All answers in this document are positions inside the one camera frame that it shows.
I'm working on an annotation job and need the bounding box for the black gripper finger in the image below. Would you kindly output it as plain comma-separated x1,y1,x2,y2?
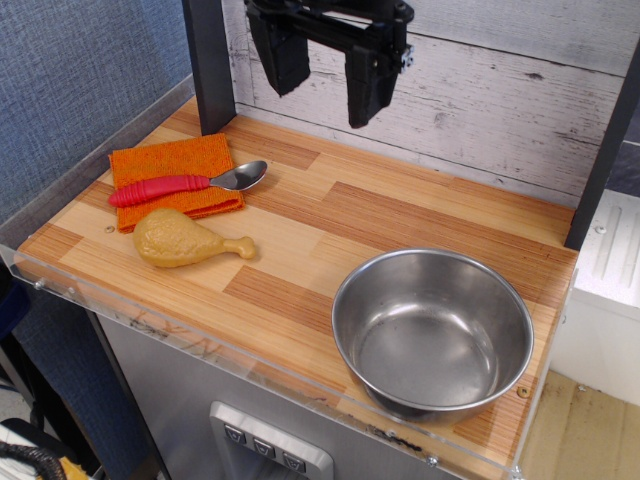
345,46,400,129
249,16,310,96

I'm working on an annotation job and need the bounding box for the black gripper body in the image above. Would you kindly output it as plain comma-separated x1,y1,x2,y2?
245,1,414,73

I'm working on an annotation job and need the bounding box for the stainless steel pot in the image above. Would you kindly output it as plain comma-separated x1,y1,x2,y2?
331,248,534,423

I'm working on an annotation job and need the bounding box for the orange folded cloth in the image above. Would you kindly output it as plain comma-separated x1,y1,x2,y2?
110,134,245,234

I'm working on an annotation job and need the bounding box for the plastic toy chicken drumstick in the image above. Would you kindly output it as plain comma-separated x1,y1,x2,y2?
133,208,257,268

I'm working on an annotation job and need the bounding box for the clear acrylic counter guard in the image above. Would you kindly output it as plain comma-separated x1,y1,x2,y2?
0,242,580,480

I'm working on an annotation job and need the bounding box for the stainless steel cabinet front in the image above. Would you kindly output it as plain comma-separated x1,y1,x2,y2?
98,315,451,479

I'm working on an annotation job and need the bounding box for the white ribbed appliance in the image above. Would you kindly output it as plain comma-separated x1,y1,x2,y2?
550,190,639,405

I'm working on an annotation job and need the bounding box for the silver button control panel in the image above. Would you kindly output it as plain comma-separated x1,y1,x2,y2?
209,401,334,479

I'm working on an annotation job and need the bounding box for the yellow object bottom left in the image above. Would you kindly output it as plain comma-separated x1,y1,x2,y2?
59,457,93,480

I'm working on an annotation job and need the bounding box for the black vertical post left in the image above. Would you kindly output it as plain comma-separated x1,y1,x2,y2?
182,0,237,135

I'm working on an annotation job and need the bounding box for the black vertical post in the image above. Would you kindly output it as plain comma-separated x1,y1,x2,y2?
564,46,639,251
182,0,237,135

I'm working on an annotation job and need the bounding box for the red handled metal spoon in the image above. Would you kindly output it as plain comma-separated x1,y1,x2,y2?
108,160,268,207

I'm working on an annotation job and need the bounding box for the black vertical post right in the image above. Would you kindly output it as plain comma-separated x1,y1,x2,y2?
564,46,639,251

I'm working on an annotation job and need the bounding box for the black braided cable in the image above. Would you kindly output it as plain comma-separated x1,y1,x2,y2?
0,442,66,480

